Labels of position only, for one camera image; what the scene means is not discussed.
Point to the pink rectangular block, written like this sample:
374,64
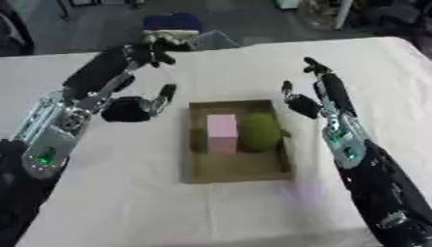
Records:
222,133

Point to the white crumpled cloth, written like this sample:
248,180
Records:
169,36

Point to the dark blue chair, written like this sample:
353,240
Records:
171,21

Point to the green oval toy fruit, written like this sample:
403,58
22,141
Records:
260,131

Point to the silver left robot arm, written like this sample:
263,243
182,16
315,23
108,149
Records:
39,151

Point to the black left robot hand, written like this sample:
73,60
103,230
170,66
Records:
101,72

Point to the tan cardboard box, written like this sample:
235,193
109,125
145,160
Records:
236,143

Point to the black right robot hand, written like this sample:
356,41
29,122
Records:
336,90

